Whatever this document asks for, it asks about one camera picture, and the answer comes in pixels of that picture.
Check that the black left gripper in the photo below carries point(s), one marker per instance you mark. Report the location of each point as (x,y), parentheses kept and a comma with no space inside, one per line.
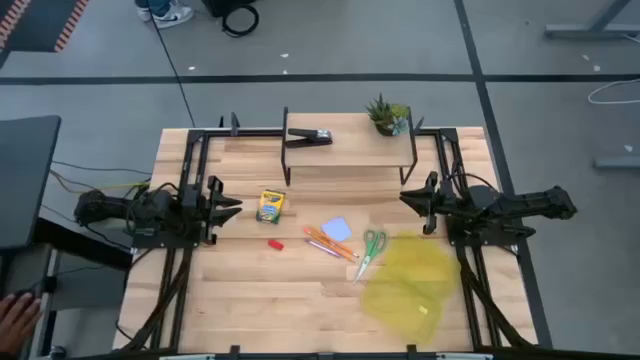
(212,210)

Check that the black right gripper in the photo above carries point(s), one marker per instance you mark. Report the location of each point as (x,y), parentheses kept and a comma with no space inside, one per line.
(432,210)

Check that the yellow green crayon box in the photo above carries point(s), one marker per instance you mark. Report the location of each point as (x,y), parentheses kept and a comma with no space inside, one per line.
(270,206)

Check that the pale blue sticky note pad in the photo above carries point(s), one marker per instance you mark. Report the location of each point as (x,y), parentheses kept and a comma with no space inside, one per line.
(336,229)

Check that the yellow mesh pouch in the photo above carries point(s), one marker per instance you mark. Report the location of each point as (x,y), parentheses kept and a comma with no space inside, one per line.
(410,290)

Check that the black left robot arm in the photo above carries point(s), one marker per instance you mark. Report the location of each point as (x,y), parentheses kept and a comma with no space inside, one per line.
(150,210)

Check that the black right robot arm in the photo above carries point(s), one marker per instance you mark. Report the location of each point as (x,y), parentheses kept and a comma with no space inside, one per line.
(525,202)

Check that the red eraser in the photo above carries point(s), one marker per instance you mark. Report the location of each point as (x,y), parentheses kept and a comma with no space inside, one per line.
(275,245)

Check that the wooden shelf riser black legs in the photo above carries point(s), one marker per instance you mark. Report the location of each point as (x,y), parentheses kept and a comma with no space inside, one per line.
(360,145)

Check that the potted succulent plant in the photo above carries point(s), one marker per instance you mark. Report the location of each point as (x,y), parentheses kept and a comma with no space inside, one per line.
(385,117)

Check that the black stapler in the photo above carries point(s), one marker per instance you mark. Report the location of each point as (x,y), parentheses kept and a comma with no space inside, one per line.
(307,134)

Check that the grey desk foot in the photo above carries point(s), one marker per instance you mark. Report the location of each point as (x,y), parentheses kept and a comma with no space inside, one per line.
(617,162)

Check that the person's white shoe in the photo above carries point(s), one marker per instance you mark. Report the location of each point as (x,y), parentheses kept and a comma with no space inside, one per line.
(172,15)

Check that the black box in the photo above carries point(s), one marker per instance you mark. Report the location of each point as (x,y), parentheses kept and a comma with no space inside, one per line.
(225,6)

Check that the dark grey side desk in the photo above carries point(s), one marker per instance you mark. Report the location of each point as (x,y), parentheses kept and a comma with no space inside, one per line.
(25,180)

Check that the person's leg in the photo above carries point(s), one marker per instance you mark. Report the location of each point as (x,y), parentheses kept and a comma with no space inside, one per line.
(155,5)

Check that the person's hand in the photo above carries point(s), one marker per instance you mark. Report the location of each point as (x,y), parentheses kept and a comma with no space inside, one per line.
(17,322)

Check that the grey desk leg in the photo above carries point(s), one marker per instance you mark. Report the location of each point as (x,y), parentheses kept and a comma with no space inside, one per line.
(590,31)

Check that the dark mat orange striped edge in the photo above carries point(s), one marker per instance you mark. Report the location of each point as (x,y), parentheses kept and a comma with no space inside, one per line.
(35,25)

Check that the black metal table frame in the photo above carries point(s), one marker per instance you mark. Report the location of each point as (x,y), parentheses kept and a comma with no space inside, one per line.
(191,160)

